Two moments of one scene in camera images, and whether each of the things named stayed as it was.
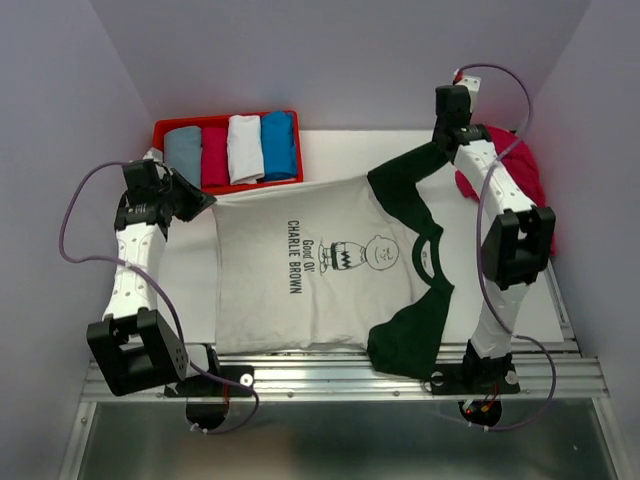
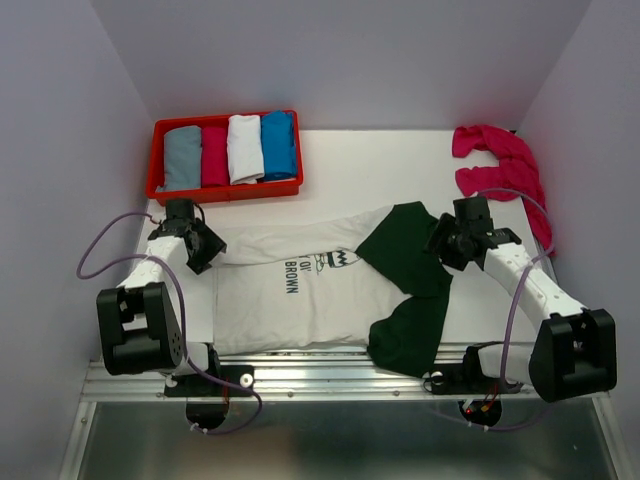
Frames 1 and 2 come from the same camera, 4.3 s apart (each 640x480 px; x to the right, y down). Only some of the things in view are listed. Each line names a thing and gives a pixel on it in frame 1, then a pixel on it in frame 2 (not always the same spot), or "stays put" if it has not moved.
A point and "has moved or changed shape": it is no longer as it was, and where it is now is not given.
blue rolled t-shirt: (279, 148) stays put
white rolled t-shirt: (245, 149) stays put
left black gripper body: (183, 202) to (210, 244)
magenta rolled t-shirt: (214, 150) stays put
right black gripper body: (438, 127) to (449, 246)
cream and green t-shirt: (346, 264) has moved or changed shape
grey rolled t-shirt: (182, 152) stays put
